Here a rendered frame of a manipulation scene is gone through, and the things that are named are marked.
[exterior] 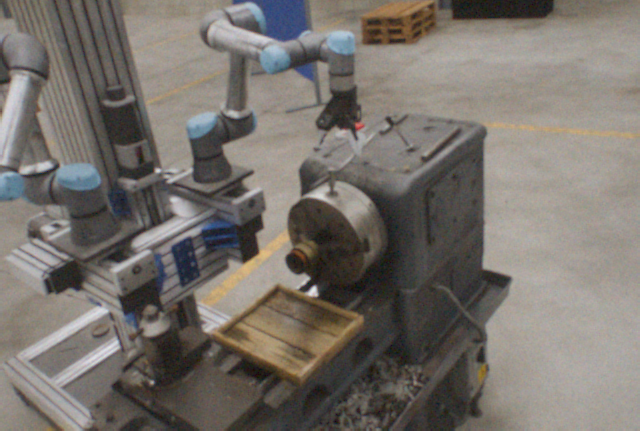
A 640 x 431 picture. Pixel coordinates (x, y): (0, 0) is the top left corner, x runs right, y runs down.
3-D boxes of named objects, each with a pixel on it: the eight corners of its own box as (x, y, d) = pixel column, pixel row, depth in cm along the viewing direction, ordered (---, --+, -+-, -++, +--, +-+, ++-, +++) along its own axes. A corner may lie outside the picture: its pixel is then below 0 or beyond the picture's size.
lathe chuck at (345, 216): (305, 251, 209) (302, 173, 193) (380, 286, 191) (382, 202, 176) (289, 264, 203) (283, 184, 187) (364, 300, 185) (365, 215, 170)
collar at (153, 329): (158, 313, 155) (155, 304, 154) (177, 323, 150) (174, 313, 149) (133, 330, 150) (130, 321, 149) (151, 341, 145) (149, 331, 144)
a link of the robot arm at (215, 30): (180, 12, 187) (274, 44, 155) (209, 6, 194) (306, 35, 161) (186, 48, 193) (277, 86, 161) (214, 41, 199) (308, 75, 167)
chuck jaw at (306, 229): (320, 232, 190) (299, 202, 191) (328, 227, 186) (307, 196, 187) (297, 248, 183) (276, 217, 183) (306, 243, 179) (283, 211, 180)
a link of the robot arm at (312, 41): (284, 35, 169) (309, 42, 161) (314, 27, 175) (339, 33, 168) (286, 62, 173) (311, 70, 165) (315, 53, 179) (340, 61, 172)
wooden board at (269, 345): (279, 291, 202) (277, 282, 200) (365, 326, 180) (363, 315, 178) (213, 342, 182) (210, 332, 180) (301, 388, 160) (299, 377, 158)
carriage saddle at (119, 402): (171, 359, 177) (166, 343, 175) (285, 426, 149) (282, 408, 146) (80, 427, 157) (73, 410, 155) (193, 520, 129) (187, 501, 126)
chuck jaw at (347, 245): (335, 231, 185) (365, 236, 177) (338, 245, 187) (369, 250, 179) (313, 248, 178) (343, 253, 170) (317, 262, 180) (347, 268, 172)
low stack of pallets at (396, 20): (391, 27, 1034) (389, 2, 1015) (438, 26, 993) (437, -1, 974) (360, 45, 938) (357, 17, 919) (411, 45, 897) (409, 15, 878)
